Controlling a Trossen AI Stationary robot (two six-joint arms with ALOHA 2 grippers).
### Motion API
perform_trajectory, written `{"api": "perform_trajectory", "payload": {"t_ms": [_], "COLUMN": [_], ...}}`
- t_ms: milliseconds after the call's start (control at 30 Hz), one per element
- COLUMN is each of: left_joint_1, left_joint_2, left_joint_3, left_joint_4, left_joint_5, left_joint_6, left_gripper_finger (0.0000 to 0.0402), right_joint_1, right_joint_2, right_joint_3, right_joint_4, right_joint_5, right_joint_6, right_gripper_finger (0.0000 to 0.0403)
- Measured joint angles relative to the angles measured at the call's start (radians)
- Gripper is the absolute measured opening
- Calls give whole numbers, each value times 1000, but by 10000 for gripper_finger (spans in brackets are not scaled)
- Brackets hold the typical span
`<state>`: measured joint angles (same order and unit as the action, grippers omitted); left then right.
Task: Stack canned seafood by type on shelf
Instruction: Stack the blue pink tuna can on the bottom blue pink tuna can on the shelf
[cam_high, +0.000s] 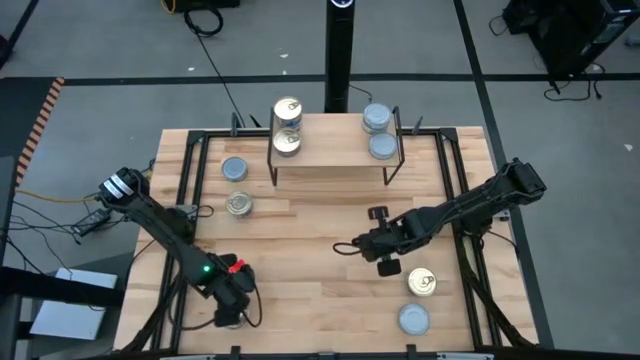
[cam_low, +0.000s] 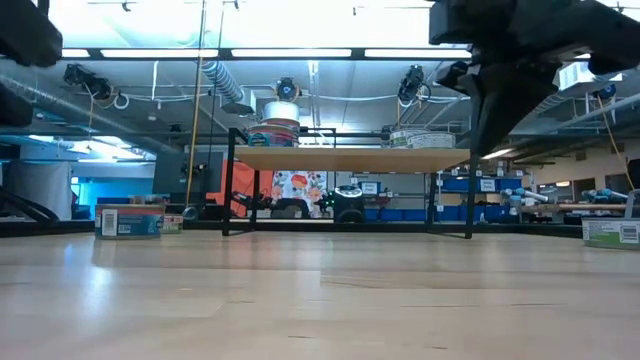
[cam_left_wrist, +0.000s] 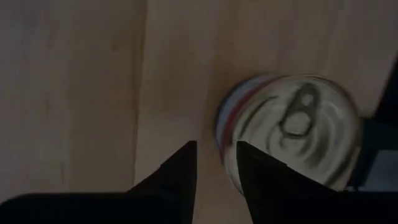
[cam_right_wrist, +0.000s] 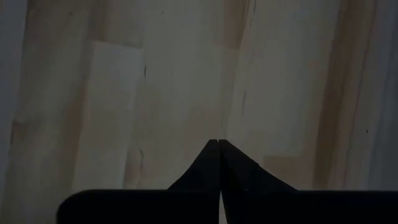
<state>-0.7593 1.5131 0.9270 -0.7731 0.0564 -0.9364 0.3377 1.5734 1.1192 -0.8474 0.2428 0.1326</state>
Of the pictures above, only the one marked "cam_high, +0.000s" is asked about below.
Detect black equipment cart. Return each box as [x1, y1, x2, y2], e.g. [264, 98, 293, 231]
[502, 0, 640, 81]

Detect black metal stand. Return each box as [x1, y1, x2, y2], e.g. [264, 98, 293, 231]
[0, 267, 126, 360]

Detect black camera cable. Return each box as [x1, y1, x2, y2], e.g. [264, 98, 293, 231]
[243, 277, 265, 330]
[332, 240, 362, 257]

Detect black aluminium table frame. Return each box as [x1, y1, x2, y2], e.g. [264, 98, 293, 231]
[149, 112, 541, 360]

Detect white floor board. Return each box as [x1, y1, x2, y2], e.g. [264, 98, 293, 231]
[28, 267, 120, 342]

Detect black right camera cable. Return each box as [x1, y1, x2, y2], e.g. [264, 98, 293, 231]
[332, 240, 362, 257]

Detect black left camera cable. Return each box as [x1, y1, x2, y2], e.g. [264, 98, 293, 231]
[243, 277, 265, 330]

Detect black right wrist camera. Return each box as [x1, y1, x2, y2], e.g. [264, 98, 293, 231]
[401, 208, 435, 240]

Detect wooden shelf black metal legs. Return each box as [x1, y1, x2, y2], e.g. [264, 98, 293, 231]
[266, 104, 406, 188]

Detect black tower fan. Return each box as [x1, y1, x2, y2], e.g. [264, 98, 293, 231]
[323, 0, 357, 115]

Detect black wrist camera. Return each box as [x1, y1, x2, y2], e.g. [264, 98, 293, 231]
[401, 208, 435, 240]
[232, 264, 257, 295]

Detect yellow floor cable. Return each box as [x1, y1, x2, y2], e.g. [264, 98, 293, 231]
[14, 187, 101, 205]

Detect black floor box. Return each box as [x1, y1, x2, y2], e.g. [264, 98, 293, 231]
[172, 0, 241, 11]

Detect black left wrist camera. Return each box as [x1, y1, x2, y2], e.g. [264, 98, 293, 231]
[232, 264, 257, 295]

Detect black power adapter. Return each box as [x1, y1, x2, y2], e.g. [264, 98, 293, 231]
[72, 208, 112, 236]

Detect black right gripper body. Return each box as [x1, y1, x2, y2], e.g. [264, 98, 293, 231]
[355, 222, 419, 262]

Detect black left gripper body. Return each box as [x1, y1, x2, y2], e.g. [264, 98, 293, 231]
[207, 277, 251, 316]

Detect black floor cable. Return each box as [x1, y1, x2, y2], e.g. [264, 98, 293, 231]
[182, 3, 247, 127]

